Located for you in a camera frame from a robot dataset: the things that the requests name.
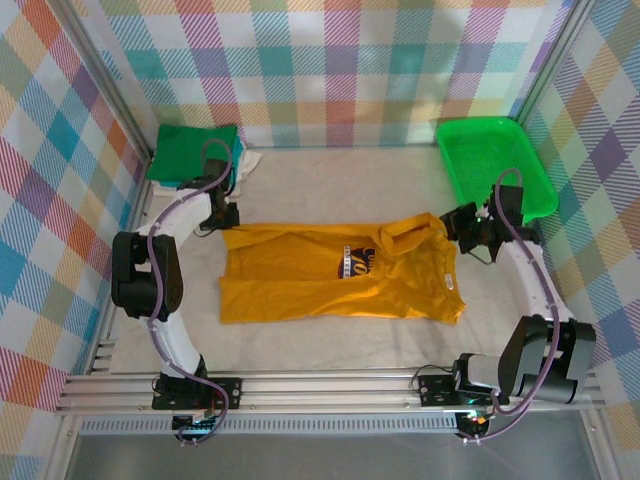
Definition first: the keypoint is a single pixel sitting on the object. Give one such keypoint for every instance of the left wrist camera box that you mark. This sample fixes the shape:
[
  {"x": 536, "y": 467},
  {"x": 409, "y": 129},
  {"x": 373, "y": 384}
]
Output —
[{"x": 216, "y": 172}]

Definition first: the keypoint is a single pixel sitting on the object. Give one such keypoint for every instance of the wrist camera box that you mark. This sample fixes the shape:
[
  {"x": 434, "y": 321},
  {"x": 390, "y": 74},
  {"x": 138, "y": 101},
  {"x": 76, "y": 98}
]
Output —
[
  {"x": 509, "y": 205},
  {"x": 216, "y": 172}
]

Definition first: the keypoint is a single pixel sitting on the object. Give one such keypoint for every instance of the yellow printed t-shirt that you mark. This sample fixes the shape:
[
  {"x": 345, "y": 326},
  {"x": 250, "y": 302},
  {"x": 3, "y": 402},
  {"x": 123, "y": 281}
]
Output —
[{"x": 300, "y": 295}]

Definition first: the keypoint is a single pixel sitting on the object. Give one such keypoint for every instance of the green folded t-shirt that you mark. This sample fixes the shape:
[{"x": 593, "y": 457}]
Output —
[{"x": 180, "y": 150}]

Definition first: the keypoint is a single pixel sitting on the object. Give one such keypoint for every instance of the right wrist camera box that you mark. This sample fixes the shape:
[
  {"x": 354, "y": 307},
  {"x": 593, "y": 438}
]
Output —
[{"x": 509, "y": 205}]

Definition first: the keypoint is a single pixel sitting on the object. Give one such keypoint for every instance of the pale marbled table cover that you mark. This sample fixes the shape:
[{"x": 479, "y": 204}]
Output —
[{"x": 325, "y": 350}]

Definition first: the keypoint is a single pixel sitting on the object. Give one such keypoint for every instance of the aluminium corner post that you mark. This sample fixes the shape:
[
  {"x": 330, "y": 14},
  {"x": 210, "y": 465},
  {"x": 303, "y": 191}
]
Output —
[
  {"x": 106, "y": 75},
  {"x": 552, "y": 60}
]

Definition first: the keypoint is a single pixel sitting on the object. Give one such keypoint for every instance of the grey metal plate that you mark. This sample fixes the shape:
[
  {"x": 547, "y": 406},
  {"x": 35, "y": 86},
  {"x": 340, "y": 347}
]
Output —
[{"x": 325, "y": 460}]

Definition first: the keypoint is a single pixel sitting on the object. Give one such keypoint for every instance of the green plastic basket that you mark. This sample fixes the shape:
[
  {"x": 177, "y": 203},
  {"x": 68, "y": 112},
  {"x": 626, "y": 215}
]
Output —
[{"x": 480, "y": 150}]

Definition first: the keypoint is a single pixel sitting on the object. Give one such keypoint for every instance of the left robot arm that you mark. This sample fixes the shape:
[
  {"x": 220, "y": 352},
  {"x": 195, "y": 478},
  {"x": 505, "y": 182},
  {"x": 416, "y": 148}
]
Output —
[{"x": 145, "y": 280}]

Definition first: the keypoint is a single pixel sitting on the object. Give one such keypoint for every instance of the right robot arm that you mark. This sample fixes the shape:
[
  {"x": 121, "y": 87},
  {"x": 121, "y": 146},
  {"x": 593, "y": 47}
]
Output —
[{"x": 540, "y": 290}]

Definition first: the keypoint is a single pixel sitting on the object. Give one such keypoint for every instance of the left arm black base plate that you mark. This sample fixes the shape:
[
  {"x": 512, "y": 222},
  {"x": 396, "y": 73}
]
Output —
[{"x": 227, "y": 387}]

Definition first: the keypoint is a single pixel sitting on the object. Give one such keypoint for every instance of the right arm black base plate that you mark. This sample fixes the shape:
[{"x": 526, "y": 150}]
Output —
[{"x": 435, "y": 392}]

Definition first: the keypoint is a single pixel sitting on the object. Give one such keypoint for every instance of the long aluminium base rail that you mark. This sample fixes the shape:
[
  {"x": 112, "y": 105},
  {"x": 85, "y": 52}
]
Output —
[{"x": 325, "y": 390}]

